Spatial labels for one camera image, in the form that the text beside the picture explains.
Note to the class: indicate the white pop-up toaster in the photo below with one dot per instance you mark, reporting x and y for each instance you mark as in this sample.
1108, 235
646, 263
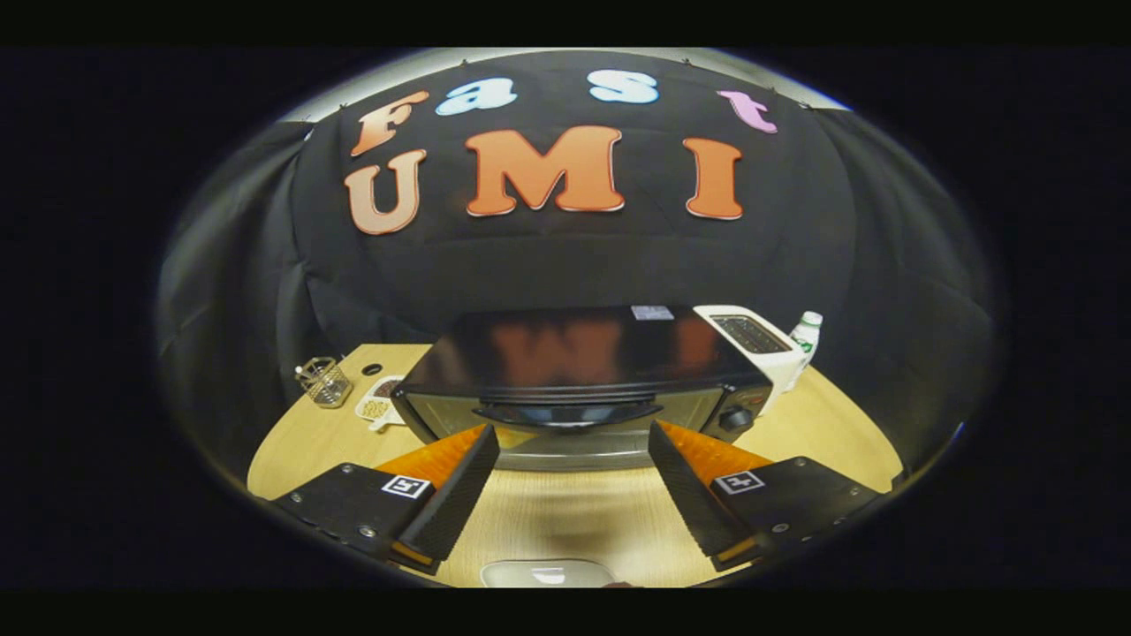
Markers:
769, 353

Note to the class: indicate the white bottle green label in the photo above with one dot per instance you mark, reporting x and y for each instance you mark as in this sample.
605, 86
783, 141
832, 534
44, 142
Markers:
805, 340

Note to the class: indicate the white divided snack dish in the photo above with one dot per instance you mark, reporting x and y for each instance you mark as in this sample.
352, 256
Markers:
378, 406

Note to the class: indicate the black backdrop cloth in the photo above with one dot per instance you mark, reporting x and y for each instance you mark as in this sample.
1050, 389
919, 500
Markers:
565, 256

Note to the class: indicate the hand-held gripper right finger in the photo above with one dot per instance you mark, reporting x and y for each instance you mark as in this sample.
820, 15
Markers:
689, 503

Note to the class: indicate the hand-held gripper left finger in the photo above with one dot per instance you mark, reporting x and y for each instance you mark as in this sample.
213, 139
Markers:
455, 503

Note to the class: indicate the black toaster oven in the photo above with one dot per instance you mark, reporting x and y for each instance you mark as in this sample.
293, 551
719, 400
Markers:
574, 353

